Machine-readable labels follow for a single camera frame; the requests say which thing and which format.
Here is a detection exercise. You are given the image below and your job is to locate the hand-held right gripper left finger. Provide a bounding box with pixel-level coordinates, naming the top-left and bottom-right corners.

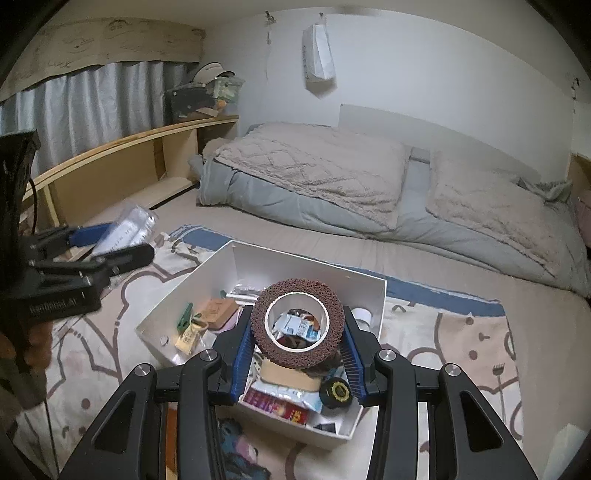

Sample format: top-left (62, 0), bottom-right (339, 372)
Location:
top-left (58, 305), bottom-right (257, 480)

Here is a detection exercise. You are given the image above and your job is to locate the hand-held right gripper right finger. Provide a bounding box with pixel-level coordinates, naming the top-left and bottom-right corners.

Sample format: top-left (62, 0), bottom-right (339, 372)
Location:
top-left (342, 307), bottom-right (539, 480)

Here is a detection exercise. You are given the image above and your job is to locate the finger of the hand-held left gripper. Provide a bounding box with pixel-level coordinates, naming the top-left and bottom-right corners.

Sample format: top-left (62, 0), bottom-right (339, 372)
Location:
top-left (28, 223), bottom-right (116, 264)
top-left (34, 243), bottom-right (155, 289)

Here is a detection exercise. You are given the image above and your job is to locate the clear plastic case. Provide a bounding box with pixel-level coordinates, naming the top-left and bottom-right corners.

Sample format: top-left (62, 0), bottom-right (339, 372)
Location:
top-left (90, 207), bottom-right (155, 259)

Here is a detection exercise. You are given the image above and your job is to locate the brown tape roll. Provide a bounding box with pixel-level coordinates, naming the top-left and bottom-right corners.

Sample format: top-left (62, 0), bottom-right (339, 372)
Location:
top-left (250, 278), bottom-right (346, 370)

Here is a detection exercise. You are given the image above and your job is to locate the green clothespin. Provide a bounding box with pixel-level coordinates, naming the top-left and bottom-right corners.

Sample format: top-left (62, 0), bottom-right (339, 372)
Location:
top-left (175, 302), bottom-right (195, 335)

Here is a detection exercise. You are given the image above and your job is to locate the white storage box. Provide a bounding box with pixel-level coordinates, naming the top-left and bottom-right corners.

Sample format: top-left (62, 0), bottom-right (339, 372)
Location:
top-left (135, 240), bottom-right (387, 450)

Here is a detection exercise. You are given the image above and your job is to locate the person's left hand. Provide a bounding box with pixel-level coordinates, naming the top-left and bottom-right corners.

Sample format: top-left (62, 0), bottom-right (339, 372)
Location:
top-left (25, 320), bottom-right (53, 368)

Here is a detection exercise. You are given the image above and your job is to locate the black round tin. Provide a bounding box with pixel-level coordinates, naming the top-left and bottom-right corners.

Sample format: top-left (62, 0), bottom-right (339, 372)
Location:
top-left (320, 376), bottom-right (352, 411)

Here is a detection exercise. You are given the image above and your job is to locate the beige block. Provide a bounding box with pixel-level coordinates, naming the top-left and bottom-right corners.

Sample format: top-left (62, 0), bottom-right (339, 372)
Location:
top-left (259, 360), bottom-right (321, 393)

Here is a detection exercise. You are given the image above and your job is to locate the red printed packet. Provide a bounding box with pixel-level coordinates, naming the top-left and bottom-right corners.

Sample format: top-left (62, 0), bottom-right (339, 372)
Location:
top-left (242, 385), bottom-right (310, 425)

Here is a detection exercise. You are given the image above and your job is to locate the yellow paper tag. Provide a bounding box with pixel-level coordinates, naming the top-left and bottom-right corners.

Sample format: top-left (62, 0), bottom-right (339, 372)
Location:
top-left (174, 320), bottom-right (206, 356)

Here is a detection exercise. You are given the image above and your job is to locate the small printed packet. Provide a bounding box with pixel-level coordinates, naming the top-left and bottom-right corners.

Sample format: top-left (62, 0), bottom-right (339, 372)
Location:
top-left (272, 311), bottom-right (324, 344)

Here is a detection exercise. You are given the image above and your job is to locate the light wooden shelf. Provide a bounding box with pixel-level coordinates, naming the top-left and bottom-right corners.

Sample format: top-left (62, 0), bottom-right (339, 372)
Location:
top-left (21, 115), bottom-right (241, 264)

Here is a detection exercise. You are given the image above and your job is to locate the printed blanket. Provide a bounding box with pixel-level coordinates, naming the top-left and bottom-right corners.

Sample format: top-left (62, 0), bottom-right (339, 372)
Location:
top-left (9, 224), bottom-right (527, 480)

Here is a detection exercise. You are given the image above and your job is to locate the grey curtain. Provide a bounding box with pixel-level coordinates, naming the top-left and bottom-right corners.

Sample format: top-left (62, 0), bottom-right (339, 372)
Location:
top-left (0, 60), bottom-right (201, 185)

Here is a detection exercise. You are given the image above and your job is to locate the black bag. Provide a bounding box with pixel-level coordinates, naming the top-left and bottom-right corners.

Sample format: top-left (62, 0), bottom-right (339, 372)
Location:
top-left (164, 85), bottom-right (222, 125)

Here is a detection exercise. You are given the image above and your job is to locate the grey duvet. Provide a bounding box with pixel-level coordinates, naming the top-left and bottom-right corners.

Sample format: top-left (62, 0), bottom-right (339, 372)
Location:
top-left (187, 124), bottom-right (591, 296)

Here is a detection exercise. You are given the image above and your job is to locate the beige printed curtain valance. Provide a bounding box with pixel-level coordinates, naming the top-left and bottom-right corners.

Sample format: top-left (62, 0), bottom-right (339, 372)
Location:
top-left (0, 17), bottom-right (206, 102)

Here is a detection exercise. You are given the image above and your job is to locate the green pouch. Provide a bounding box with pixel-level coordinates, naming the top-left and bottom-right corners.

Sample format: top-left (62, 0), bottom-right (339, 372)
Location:
top-left (212, 76), bottom-right (245, 109)

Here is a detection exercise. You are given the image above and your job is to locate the beige quilted blanket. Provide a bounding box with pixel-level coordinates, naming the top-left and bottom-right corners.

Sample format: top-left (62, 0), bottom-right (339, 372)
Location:
top-left (425, 150), bottom-right (578, 273)
top-left (215, 122), bottom-right (413, 232)

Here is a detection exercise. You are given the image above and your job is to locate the white cap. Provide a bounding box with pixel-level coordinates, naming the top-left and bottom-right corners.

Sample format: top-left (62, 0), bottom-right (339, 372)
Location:
top-left (190, 62), bottom-right (236, 86)

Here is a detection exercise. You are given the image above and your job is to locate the white board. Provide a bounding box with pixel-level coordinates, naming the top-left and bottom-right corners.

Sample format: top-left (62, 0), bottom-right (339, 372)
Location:
top-left (549, 422), bottom-right (591, 480)

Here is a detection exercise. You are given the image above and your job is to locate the white paper bag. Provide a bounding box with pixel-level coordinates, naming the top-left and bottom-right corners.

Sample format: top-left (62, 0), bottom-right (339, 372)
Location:
top-left (301, 23), bottom-right (337, 88)

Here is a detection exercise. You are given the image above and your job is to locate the pink bag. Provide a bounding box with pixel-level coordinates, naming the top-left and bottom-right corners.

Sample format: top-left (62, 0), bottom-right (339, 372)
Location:
top-left (573, 187), bottom-right (591, 241)

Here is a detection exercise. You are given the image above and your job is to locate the light wooden cabinet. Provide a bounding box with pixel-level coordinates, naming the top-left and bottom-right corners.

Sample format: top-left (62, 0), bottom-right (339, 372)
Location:
top-left (570, 152), bottom-right (591, 195)

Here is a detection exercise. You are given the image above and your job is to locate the blue plush keychain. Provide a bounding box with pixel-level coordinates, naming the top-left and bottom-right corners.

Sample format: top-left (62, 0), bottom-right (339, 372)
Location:
top-left (217, 418), bottom-right (273, 480)

